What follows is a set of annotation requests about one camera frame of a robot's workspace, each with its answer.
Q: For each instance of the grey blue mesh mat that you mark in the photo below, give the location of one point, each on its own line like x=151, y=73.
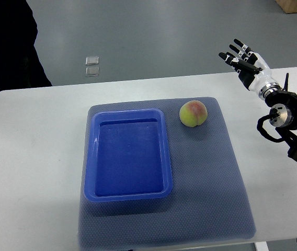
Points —
x=208, y=201

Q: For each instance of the upper metal floor plate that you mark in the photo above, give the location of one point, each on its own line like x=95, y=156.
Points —
x=92, y=60

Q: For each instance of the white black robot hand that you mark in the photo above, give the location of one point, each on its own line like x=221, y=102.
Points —
x=252, y=69

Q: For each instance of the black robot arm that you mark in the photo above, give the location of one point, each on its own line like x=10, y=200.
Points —
x=280, y=124

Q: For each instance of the person in black clothes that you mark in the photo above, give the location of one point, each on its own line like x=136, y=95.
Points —
x=20, y=67

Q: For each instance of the green red peach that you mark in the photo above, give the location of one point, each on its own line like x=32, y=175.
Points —
x=193, y=113

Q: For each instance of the wooden box corner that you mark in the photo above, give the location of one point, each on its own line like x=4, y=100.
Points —
x=288, y=6

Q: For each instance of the white table leg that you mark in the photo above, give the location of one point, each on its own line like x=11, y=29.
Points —
x=261, y=246

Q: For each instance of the blue plastic tray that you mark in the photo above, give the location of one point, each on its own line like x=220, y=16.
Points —
x=127, y=157

